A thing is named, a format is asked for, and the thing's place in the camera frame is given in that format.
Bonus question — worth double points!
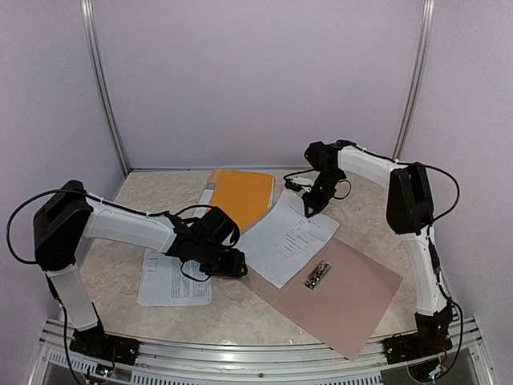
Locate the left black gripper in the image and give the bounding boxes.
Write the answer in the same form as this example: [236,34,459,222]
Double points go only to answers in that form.
[196,241,248,278]

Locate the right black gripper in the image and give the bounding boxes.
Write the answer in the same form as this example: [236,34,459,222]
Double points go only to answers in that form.
[301,169,344,217]

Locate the white printed paper sheets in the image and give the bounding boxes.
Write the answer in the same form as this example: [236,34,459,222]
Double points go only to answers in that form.
[237,190,339,289]

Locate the orange file folder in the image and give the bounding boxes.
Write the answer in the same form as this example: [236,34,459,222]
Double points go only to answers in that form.
[199,169,275,233]

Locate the remaining white paper stack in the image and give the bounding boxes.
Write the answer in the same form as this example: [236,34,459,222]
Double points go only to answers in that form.
[137,249,212,307]

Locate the translucent grey plastic sheet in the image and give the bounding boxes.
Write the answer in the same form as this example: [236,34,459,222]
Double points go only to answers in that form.
[242,238,402,361]

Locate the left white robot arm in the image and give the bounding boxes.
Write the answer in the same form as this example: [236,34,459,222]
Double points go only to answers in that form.
[33,180,248,357]

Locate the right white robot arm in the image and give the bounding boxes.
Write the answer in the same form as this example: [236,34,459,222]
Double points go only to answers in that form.
[301,140,453,356]

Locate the metal clip in grey folder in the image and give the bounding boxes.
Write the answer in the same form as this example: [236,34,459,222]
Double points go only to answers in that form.
[304,260,332,290]

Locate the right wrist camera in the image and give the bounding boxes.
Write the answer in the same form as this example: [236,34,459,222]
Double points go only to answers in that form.
[284,176,313,192]

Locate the right aluminium frame post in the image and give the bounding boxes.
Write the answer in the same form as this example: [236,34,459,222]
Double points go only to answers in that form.
[392,0,436,160]

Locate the aluminium frame post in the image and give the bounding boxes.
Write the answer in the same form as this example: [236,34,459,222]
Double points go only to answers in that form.
[392,0,436,160]
[80,0,131,176]

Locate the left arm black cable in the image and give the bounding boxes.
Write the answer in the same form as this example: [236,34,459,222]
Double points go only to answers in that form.
[5,190,237,282]

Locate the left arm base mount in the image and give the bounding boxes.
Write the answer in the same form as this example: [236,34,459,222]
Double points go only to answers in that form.
[70,333,140,366]

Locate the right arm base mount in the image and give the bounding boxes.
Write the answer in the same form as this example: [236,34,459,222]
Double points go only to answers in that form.
[382,334,453,364]

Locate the front aluminium rail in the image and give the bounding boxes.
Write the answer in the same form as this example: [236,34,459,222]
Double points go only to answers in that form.
[27,318,497,384]

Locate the left aluminium frame post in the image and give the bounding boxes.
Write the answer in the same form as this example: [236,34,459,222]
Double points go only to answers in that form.
[80,0,131,176]

